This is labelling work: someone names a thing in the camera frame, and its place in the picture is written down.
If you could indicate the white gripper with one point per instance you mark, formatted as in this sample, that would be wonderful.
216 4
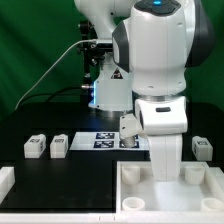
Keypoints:
165 155

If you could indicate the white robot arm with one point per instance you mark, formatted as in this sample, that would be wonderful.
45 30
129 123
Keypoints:
144 47

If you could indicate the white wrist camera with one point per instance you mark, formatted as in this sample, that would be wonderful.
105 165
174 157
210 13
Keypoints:
128 129

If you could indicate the white square table top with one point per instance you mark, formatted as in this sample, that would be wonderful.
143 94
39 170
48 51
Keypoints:
199 188

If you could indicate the white left obstacle block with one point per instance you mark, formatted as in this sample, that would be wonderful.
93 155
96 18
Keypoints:
7 180

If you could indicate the white marker sheet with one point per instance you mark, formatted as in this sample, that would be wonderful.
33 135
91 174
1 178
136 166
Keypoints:
93 141

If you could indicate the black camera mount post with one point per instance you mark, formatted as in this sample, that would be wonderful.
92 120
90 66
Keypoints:
87 50

